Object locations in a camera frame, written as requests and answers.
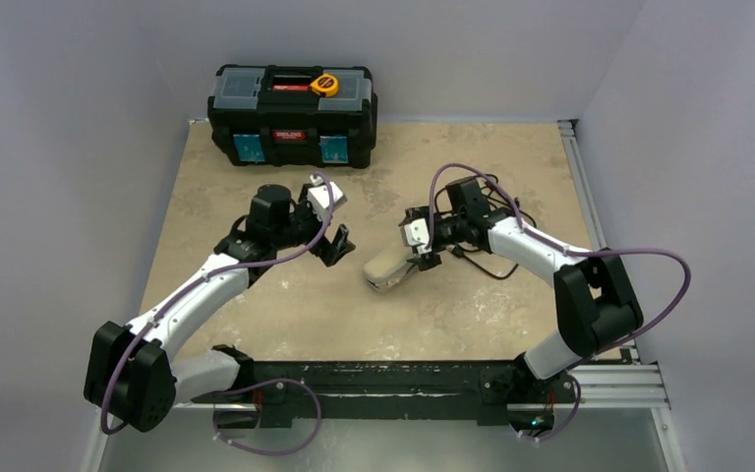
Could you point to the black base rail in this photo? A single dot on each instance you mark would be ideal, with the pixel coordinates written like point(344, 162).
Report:
point(489, 393)

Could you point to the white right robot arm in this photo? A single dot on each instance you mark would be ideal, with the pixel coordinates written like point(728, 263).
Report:
point(595, 304)

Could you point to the yellow tape measure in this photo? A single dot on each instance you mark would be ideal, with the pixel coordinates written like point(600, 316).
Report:
point(326, 85)

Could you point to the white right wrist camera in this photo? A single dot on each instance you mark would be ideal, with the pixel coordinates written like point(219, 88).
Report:
point(415, 234)

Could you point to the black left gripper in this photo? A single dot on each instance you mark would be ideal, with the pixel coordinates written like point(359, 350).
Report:
point(324, 240)

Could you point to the beige umbrella case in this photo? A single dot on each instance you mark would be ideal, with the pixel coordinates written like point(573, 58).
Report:
point(385, 262)

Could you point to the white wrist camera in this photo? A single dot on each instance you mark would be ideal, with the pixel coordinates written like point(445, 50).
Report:
point(324, 196)
point(415, 234)

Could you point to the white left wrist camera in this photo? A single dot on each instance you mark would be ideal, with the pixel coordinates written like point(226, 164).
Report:
point(324, 196)

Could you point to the black plastic toolbox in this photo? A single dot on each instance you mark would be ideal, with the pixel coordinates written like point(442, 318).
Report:
point(267, 115)

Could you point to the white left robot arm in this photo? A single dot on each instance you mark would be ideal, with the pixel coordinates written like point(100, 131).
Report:
point(133, 376)

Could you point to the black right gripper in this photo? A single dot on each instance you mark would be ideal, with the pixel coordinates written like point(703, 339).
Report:
point(447, 232)

